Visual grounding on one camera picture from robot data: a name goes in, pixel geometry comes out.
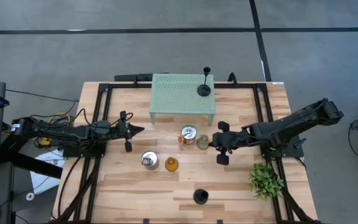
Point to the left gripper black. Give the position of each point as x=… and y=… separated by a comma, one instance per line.
x=123, y=130

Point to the white tape roll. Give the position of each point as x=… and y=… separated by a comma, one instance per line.
x=30, y=196

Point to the clear ribbed glass candle holder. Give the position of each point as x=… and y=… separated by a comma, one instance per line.
x=202, y=142

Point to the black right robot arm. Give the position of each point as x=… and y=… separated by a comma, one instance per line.
x=291, y=123

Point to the paper hang tag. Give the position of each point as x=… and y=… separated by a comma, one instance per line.
x=181, y=140

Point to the black table clamp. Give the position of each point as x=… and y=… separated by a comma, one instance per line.
x=232, y=78

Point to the amber ribbed glass candle holder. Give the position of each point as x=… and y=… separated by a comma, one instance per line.
x=171, y=164

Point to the silver ribbed candle tin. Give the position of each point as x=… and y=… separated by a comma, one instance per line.
x=150, y=159

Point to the green artificial plant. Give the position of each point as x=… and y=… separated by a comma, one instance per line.
x=265, y=182

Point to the yellow clamp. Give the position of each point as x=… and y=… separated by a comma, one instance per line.
x=44, y=142

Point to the white paper sheet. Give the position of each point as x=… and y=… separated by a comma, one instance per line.
x=47, y=174

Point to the candle jar with orange label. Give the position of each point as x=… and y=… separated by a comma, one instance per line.
x=189, y=133

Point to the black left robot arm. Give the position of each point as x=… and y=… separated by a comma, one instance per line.
x=73, y=132

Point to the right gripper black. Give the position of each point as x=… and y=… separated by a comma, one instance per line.
x=233, y=140

